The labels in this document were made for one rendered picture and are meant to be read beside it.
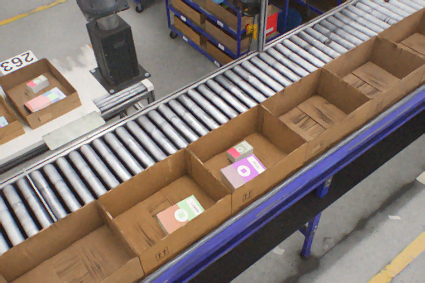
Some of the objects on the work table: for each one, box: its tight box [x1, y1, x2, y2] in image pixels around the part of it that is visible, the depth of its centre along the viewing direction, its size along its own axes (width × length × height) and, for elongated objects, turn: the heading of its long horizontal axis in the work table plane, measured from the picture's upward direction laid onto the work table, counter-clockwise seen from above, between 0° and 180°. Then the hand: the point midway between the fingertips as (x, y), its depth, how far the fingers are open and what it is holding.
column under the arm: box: [85, 14, 151, 95], centre depth 238 cm, size 26×26×33 cm
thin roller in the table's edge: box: [97, 85, 144, 109], centre depth 239 cm, size 2×28×2 cm, turn 129°
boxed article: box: [27, 75, 50, 93], centre depth 242 cm, size 6×10×5 cm, turn 140°
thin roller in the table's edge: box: [95, 82, 142, 106], centre depth 241 cm, size 2×28×2 cm, turn 129°
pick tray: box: [0, 57, 82, 130], centre depth 235 cm, size 28×38×10 cm
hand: (253, 12), depth 251 cm, fingers closed
